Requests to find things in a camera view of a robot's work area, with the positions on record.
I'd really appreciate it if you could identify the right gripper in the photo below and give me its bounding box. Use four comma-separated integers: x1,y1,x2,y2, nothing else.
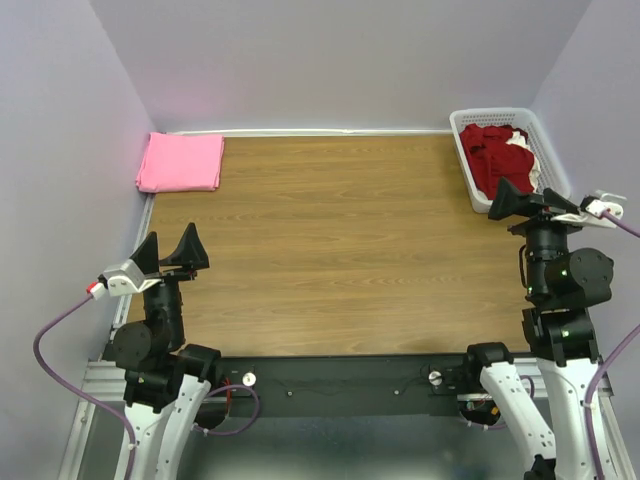
488,174,591,297

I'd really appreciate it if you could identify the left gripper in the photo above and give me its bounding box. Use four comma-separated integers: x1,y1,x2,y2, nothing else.
129,221,209,348

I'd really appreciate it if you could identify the red t shirt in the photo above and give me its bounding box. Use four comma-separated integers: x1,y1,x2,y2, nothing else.
460,124,532,200

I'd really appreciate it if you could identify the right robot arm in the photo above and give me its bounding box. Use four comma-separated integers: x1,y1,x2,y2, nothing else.
459,178,622,479

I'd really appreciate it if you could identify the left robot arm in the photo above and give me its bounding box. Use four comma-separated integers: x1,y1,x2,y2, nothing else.
100,222,222,479

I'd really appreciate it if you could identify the white plastic basket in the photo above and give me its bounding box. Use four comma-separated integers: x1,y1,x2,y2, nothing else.
449,107,572,214

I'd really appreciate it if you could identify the cream white t shirt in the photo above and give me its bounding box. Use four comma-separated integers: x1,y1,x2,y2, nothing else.
506,129,542,192

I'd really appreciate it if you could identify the folded pink t shirt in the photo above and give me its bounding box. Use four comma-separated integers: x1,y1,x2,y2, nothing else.
135,132,225,194

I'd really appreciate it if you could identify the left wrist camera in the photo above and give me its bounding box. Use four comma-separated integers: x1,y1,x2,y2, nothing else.
86,259,161,300

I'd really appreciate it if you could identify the aluminium frame rail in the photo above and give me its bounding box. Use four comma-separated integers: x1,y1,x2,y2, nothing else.
58,194,154,479

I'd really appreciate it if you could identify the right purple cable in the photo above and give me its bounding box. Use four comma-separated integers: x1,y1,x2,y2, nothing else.
467,209,640,480

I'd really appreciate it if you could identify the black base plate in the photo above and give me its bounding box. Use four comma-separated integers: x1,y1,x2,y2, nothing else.
217,353,498,421

